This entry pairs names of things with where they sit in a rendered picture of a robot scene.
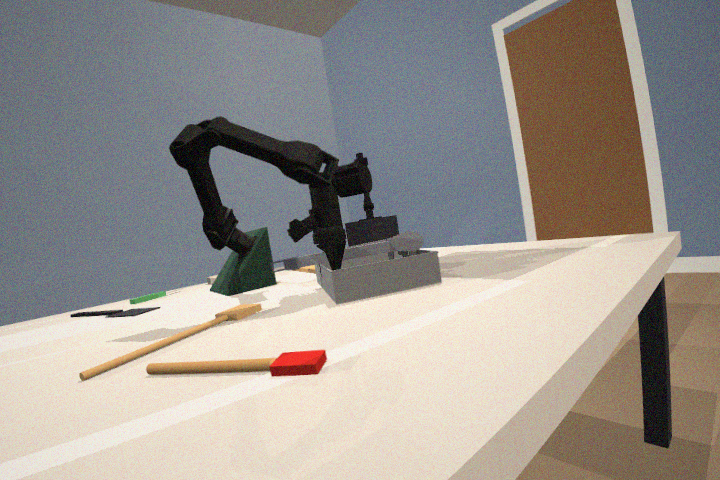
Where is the light wooden board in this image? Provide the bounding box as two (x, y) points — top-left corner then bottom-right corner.
(290, 265), (316, 274)

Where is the wooden stick with red block end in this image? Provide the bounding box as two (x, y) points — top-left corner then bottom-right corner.
(146, 350), (327, 377)

